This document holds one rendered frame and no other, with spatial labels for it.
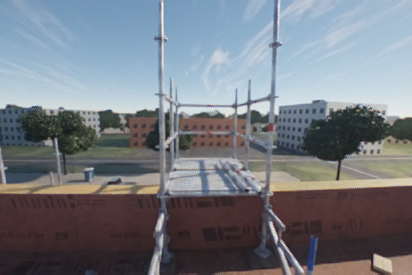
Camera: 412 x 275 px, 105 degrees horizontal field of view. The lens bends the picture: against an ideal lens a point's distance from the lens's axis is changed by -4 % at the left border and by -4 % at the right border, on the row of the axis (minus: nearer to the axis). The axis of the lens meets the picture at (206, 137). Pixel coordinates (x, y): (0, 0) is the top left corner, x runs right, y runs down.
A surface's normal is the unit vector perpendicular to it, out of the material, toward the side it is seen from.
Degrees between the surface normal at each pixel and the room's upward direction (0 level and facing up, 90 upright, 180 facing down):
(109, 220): 90
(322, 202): 90
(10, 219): 90
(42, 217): 90
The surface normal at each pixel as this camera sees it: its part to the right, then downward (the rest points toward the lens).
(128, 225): 0.07, 0.12
